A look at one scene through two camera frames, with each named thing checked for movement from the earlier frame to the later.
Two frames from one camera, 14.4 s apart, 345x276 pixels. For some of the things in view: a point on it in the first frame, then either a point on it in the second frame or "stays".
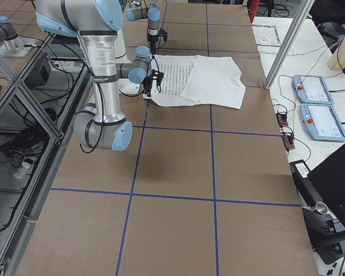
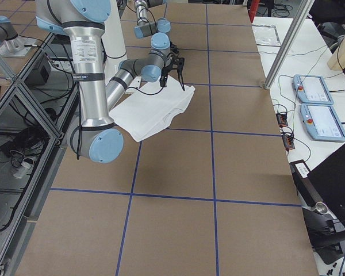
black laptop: x=332 y=184 stays
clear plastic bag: x=265 y=34 stays
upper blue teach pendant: x=311 y=89 stays
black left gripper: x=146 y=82 → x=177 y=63
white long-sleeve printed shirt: x=198 y=80 → x=152 y=108
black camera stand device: x=325 y=233 stays
